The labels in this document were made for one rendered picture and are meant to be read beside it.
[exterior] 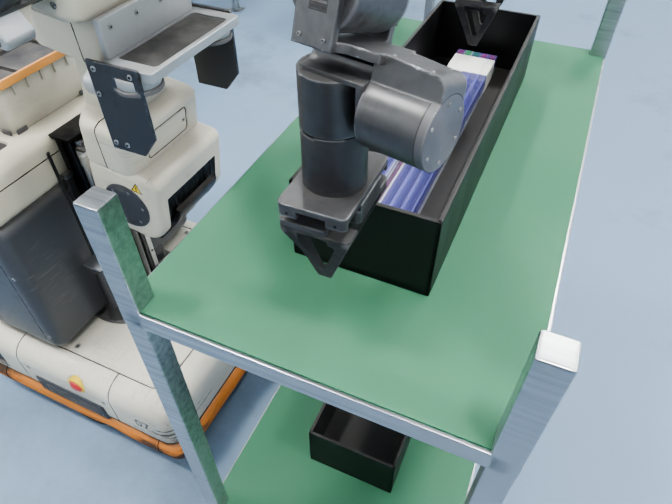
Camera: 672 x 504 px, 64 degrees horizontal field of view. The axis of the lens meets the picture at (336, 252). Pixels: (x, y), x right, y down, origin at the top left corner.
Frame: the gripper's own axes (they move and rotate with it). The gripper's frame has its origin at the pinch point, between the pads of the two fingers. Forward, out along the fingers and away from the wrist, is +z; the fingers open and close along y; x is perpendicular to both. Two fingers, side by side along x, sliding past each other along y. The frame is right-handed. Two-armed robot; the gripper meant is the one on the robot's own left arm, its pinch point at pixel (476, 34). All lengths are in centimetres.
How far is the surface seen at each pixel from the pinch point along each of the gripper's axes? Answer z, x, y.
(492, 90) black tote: 7.7, -4.8, -3.3
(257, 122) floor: 102, 118, 102
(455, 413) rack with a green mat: 9, -16, -64
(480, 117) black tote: 7.6, -5.1, -12.7
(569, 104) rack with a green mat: 9.2, -17.4, -0.3
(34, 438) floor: 102, 90, -64
